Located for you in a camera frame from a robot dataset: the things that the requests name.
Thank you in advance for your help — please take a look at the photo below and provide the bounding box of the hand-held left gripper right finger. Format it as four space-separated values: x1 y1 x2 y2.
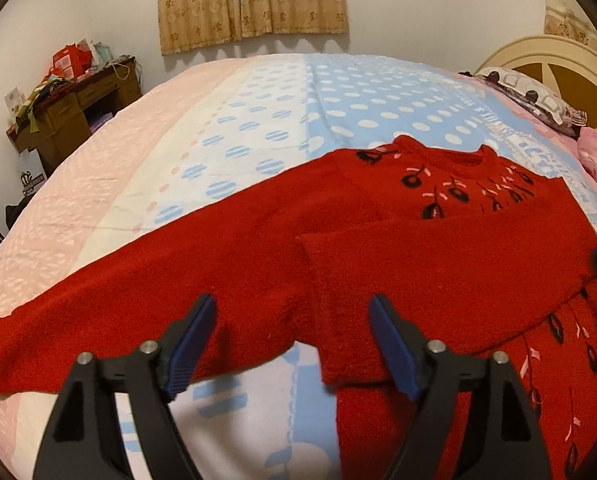
368 294 551 480

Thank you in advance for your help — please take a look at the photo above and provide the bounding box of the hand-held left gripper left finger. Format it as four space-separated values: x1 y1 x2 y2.
32 294 218 480

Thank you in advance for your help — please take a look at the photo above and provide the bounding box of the red knit sweater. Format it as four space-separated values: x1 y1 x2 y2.
0 135 597 480

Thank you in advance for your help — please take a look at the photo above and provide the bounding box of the grey patterned pillow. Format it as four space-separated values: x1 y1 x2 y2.
475 66 590 138

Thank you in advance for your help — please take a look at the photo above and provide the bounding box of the cream wooden headboard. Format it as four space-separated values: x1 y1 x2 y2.
473 34 597 133

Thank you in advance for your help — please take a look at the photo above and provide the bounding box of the white paper bag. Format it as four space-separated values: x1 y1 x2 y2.
21 152 46 198

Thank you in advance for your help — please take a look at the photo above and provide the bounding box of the narrow beige patterned curtain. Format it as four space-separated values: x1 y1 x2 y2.
543 0 597 56

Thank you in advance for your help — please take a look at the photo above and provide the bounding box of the polka dot bed blanket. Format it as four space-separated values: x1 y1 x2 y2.
0 52 597 480

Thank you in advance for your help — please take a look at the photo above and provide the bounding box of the brown wooden desk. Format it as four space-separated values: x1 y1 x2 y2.
6 55 144 176

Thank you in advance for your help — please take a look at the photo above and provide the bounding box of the green cloth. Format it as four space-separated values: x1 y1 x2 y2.
16 80 54 133

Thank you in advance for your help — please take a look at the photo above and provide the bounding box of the red gift box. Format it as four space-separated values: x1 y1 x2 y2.
52 45 95 81

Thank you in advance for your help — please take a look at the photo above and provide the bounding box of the wide beige patterned curtain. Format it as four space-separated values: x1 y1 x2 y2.
157 0 350 57

